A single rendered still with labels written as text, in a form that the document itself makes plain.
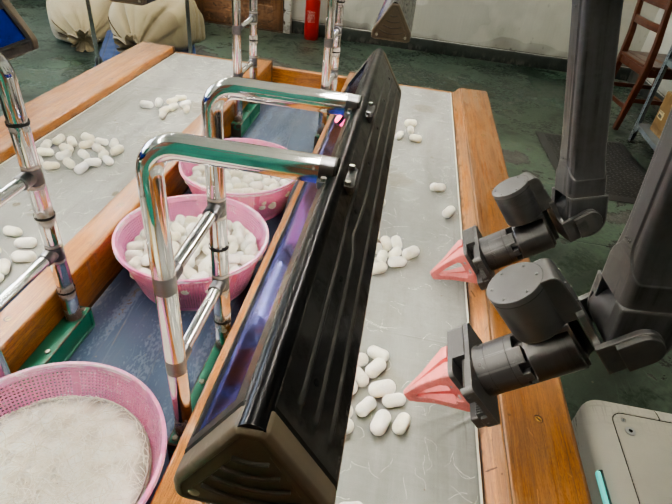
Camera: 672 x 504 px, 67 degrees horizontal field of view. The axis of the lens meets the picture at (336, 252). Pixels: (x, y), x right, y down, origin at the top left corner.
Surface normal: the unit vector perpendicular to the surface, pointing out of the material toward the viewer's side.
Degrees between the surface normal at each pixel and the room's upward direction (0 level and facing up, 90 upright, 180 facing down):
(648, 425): 0
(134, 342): 0
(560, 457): 0
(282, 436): 58
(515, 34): 89
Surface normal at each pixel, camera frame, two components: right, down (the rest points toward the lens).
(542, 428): 0.10, -0.80
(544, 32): -0.16, 0.58
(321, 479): 0.88, -0.29
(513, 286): -0.58, -0.72
